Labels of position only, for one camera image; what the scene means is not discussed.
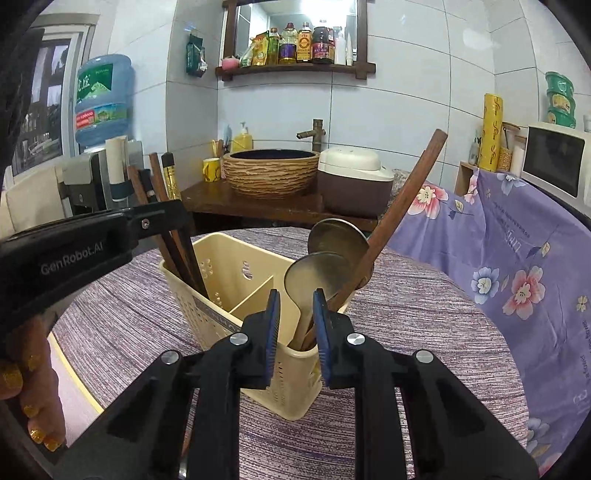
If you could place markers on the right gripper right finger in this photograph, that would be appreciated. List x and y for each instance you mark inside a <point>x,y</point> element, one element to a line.
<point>413,401</point>

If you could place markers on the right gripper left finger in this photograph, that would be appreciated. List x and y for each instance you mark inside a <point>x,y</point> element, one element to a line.
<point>180,417</point>

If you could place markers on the dark purple chopstick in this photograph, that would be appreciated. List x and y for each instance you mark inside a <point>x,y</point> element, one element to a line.
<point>152,223</point>

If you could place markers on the brown wooden chopstick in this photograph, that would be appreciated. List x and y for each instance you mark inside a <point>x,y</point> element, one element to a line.
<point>171,208</point>

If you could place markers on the black gold-banded chopstick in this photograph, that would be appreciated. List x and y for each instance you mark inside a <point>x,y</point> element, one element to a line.
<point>169,175</point>

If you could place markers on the steel matte spoon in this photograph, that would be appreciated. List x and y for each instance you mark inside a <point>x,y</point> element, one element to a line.
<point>320,270</point>

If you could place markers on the steel round soup spoon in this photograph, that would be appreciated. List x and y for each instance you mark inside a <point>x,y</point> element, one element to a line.
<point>340,237</point>

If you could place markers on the hand with yellow nails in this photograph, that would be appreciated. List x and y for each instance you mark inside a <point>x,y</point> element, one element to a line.
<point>27,374</point>

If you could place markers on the grey water dispenser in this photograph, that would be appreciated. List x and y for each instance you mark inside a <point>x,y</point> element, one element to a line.
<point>85,181</point>

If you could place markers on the paper cup holder tube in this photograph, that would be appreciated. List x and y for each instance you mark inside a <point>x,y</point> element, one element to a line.
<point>116,158</point>

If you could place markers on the purple striped tablecloth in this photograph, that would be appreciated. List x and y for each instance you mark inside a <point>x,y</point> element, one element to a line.
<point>181,416</point>

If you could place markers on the dark wooden sink counter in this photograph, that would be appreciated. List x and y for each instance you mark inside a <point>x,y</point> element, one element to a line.
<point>217,207</point>

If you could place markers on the cream plastic utensil holder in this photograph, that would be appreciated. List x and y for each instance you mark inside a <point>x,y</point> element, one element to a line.
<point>238,277</point>

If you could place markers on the blue water jug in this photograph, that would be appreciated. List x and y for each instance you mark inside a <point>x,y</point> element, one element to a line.
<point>103,100</point>

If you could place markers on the purple floral cloth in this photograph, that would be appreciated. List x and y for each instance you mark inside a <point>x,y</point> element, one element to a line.
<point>525,262</point>

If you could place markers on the yellow mug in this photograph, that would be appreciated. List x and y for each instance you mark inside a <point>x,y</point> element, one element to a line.
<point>211,170</point>

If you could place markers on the yellow soap bottle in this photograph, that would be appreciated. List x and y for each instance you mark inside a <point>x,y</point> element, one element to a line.
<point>243,141</point>

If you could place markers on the woven pattern basin sink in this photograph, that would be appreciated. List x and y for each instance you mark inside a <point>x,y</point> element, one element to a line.
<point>270,173</point>

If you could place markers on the green hanging packet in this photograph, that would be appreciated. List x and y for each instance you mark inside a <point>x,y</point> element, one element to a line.
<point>195,62</point>

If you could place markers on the white brown rice cooker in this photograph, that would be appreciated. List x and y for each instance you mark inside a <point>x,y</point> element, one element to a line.
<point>354,182</point>

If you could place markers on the yellow wrap roll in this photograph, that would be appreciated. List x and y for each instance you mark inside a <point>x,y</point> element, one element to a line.
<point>491,133</point>

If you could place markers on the white microwave oven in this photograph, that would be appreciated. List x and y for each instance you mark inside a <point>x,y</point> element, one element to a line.
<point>557,160</point>

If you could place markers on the bronze faucet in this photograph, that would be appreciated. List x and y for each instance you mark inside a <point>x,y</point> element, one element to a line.
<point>316,134</point>

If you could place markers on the wooden framed mirror shelf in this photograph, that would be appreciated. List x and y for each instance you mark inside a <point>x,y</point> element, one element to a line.
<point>261,37</point>

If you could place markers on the yellow label oil bottle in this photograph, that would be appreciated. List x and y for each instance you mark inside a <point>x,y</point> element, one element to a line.
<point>304,40</point>

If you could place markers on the dark soy sauce bottle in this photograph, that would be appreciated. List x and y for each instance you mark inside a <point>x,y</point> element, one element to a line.
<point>323,45</point>

